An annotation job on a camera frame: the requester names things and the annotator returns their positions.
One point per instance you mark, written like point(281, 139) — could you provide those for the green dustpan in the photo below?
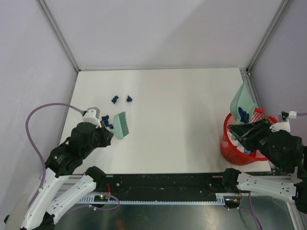
point(242, 99)

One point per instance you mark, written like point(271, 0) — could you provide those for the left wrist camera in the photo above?
point(91, 115)

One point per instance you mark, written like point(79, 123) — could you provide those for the white cable duct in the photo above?
point(218, 199)

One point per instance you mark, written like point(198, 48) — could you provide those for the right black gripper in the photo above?
point(252, 129)

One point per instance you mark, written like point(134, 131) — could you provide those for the left aluminium frame post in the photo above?
point(42, 4)

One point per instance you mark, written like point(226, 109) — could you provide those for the blue paper scrap large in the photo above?
point(243, 115)

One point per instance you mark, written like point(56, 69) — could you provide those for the red mesh basket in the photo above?
point(233, 151)

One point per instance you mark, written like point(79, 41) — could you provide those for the blue paper scrap left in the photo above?
point(115, 99)

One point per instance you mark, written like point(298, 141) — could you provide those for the blue paper scrap middle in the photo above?
point(129, 99)

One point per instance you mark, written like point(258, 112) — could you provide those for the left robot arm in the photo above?
point(42, 210)

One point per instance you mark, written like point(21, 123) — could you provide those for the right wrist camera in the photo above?
point(284, 119)

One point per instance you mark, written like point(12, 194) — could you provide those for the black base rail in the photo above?
point(166, 187)

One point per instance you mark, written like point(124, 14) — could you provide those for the green hand brush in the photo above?
point(120, 126)

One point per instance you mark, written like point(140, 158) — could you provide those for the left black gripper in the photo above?
point(107, 137)

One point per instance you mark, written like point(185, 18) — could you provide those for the right aluminium frame post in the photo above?
point(277, 18)

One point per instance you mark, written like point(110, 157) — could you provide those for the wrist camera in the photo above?
point(284, 119)
point(91, 115)

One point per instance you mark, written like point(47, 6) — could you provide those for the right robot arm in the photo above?
point(283, 150)

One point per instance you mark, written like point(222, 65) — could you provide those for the blue paper scrap near brush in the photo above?
point(106, 123)

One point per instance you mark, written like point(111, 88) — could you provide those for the aluminium frame post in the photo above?
point(277, 18)
point(42, 4)

